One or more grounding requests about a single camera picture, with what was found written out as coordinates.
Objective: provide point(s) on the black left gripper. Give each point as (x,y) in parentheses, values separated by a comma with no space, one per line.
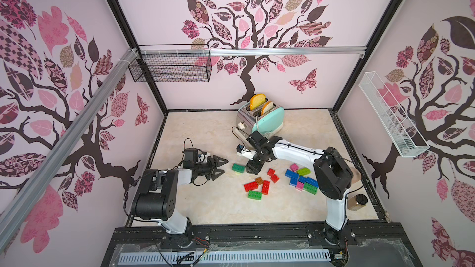
(212,170)

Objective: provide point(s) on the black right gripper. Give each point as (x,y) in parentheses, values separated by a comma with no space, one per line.
(258,157)

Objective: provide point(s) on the dark green lego brick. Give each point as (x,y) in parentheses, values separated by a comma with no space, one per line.
(238,168)

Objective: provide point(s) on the red long lego brick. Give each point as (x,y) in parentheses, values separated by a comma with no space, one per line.
(265,187)
(251,186)

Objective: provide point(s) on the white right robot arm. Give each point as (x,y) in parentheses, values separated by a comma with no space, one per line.
(332,173)

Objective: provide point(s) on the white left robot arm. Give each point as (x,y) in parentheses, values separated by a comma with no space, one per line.
(156,195)

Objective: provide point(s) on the brown small lego brick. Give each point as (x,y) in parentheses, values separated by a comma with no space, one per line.
(259,181)

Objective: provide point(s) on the small red lego brick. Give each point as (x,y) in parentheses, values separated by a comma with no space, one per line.
(275,178)
(271,172)

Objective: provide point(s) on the red long lego brick upright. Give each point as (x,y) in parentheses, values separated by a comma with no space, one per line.
(265,187)

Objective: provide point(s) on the green long lego brick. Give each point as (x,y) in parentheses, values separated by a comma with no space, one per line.
(254,195)

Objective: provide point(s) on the blue lego brick left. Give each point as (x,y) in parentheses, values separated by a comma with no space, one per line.
(291,174)

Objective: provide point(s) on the pink small lego brick top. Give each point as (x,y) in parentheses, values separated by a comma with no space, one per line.
(294,167)

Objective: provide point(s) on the blue small lego brick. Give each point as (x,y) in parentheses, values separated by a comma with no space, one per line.
(293,182)

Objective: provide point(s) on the lime lego brick right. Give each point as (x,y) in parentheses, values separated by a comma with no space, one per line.
(303,171)

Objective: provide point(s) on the pink lego brick lower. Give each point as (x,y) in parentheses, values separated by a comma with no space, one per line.
(300,186)

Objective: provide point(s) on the blue long lego brick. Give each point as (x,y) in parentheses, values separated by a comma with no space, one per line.
(312,182)

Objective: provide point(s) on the green lego brick right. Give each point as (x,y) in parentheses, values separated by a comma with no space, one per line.
(310,189)

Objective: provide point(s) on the mint and cream toaster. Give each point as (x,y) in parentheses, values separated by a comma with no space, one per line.
(248,121)

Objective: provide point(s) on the toast slice right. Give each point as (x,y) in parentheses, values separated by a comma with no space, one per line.
(267,107)

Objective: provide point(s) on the toast slice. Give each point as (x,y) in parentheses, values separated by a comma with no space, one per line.
(256,101)
(267,107)

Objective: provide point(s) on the toast slice left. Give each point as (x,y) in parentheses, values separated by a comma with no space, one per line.
(256,101)

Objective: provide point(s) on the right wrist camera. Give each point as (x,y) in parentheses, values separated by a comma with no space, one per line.
(241,150)

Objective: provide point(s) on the white slotted cable duct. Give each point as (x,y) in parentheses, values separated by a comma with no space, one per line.
(222,257)

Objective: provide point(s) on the black wire basket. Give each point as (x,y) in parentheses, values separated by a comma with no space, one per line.
(172,63)

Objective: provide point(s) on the aluminium rail back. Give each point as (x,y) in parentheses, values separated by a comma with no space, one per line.
(261,51)

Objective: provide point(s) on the aluminium rail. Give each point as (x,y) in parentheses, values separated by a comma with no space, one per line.
(25,200)
(261,51)

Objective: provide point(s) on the white wire shelf basket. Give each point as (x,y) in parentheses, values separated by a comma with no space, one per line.
(386,100)

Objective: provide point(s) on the aluminium rail left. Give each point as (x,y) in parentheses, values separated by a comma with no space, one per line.
(25,200)

